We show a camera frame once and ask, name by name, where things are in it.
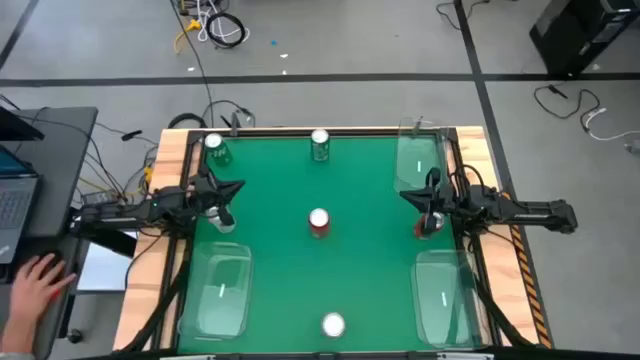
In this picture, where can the black aluminium table frame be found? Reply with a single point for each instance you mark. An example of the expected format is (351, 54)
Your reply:
(350, 133)

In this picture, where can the black desk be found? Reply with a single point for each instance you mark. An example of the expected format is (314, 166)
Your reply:
(65, 165)

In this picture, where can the red cola can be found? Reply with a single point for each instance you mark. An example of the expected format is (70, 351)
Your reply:
(418, 230)
(319, 223)

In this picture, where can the black frame post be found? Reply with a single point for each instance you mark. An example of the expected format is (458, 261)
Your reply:
(234, 125)
(418, 125)

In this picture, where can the black monitor panel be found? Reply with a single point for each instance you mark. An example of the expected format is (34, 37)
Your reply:
(15, 129)

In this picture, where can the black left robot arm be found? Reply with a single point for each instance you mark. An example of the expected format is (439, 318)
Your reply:
(125, 212)

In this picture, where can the grey laptop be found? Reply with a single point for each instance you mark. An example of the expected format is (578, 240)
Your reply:
(17, 210)

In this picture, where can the clear plastic bin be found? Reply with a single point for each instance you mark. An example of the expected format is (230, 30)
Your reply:
(415, 150)
(435, 320)
(210, 310)

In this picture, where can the white metal bracket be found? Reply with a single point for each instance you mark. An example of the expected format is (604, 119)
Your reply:
(187, 357)
(465, 357)

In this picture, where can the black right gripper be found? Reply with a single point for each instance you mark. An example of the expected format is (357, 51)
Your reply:
(440, 200)

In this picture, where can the person's forearm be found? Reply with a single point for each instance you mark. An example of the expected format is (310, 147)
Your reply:
(15, 340)

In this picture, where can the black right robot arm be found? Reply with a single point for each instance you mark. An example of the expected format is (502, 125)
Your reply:
(525, 212)

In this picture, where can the green soda can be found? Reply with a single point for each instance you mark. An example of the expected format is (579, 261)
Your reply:
(216, 150)
(320, 146)

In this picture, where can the black power adapter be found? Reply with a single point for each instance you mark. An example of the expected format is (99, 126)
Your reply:
(100, 198)

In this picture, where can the black computer tower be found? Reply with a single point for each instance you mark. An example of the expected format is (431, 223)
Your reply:
(575, 40)

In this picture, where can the person's hand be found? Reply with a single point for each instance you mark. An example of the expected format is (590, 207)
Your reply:
(35, 295)

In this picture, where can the black caster wheel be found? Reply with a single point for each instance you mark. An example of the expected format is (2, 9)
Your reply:
(75, 336)

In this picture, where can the black diagonal strut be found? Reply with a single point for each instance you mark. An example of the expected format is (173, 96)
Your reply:
(500, 316)
(160, 307)

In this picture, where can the silver diet cola can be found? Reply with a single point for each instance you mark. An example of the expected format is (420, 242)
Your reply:
(333, 325)
(214, 216)

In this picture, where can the white flat panel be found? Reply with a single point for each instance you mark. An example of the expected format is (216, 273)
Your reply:
(105, 272)

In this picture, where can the black desk foot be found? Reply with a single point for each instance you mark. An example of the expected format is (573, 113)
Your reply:
(117, 245)

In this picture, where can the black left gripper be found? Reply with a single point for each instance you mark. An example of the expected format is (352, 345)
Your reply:
(204, 192)

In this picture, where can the grey floor object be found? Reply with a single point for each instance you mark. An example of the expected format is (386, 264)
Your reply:
(634, 146)

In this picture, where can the small black plug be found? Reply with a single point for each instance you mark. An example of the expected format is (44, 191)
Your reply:
(131, 135)

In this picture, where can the black rig beam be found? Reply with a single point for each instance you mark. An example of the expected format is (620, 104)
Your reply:
(575, 356)

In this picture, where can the yellow black hazard tape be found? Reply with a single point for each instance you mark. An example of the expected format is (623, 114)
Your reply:
(525, 270)

